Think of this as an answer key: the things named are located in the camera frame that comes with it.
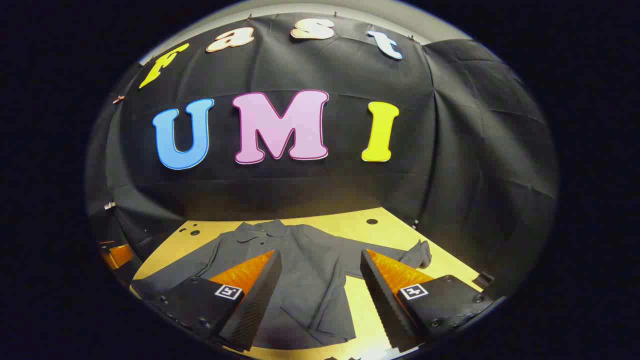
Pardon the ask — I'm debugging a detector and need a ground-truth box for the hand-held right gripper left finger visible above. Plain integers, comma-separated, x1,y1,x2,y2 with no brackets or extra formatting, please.
131,249,283,352

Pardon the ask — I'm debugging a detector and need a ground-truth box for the black backdrop cloth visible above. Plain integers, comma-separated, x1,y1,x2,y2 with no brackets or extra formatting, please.
85,12,559,301

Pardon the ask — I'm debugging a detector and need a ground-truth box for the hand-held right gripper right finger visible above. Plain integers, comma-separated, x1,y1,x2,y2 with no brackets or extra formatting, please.
360,248,496,353

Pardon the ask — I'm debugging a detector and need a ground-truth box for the grey collared shirt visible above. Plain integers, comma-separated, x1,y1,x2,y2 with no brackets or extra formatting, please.
131,219,433,347

